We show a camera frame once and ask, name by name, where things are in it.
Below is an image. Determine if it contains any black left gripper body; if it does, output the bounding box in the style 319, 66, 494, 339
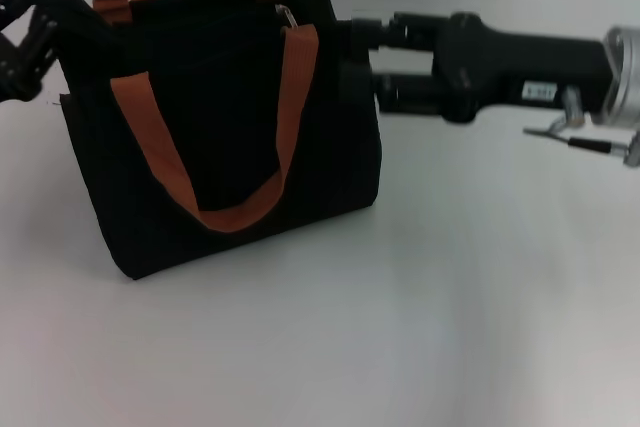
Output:
0, 31, 25, 80

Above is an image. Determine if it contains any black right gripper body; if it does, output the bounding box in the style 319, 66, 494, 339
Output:
430, 10, 625, 124

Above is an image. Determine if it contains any silver zipper pull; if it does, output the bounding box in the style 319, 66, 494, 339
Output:
273, 3, 302, 34

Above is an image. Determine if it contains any black bag with orange handles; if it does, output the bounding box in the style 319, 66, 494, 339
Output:
59, 0, 384, 282

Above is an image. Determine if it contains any black right gripper cable with plugs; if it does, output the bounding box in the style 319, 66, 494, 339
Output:
522, 86, 640, 169

